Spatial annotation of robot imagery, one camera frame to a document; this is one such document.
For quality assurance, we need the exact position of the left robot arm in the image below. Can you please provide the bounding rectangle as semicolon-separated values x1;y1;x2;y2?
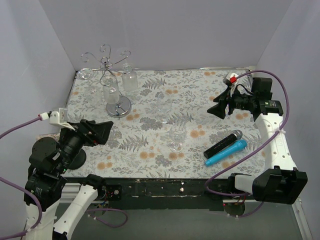
24;119;114;240

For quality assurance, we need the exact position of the floral tablecloth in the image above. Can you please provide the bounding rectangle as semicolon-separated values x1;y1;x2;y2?
66;70;265;179

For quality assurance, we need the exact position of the black table front rail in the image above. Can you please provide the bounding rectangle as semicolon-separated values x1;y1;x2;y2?
69;176;256;213

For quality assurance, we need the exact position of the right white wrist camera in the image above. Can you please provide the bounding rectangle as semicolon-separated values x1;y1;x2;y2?
223;72;239;92

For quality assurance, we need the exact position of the black microphone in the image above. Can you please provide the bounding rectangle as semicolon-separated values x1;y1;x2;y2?
203;130;243;159

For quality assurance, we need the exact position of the glitter microphone on stand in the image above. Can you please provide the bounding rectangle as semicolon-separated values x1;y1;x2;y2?
36;133;60;142

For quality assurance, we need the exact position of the patterned tumbler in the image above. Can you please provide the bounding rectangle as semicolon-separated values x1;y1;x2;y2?
101;75;120;104
121;63;138;92

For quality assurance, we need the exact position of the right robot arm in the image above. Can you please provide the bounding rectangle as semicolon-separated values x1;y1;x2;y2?
207;75;308;205

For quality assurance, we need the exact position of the blue toy microphone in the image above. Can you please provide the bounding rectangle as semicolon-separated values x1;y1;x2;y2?
204;139;247;167

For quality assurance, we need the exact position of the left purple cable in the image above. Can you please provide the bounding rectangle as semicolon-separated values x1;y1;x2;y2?
0;113;128;240

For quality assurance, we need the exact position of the chrome wine glass rack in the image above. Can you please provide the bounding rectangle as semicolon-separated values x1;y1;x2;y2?
77;44;132;119

